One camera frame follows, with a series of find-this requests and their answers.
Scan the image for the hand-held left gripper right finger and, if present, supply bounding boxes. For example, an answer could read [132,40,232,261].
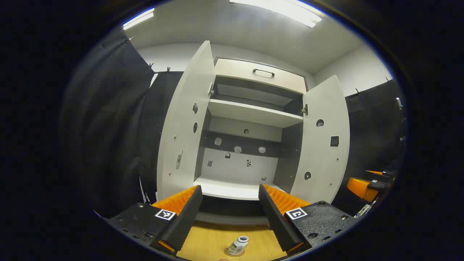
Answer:
[258,183,360,256]

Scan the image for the white green-labelled plastic bottle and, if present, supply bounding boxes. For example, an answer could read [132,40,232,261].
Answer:
[228,236,249,256]

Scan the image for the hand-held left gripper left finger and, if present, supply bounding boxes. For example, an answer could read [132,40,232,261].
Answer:
[103,185,203,254]

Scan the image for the white cabinet body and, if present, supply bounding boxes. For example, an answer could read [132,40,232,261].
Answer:
[194,57,308,226]

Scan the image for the white cabinet drawer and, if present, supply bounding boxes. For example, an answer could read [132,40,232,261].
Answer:
[215,58,307,94]

